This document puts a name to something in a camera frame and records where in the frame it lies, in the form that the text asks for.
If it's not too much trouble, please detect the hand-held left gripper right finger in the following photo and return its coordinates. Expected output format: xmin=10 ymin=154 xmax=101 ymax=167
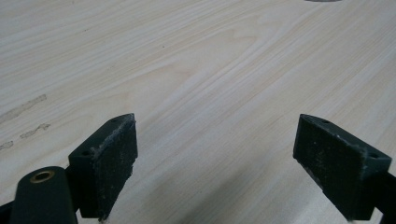
xmin=292 ymin=113 xmax=393 ymax=222

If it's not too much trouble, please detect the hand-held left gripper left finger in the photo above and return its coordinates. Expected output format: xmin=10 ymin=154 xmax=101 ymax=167
xmin=67 ymin=112 xmax=139 ymax=222

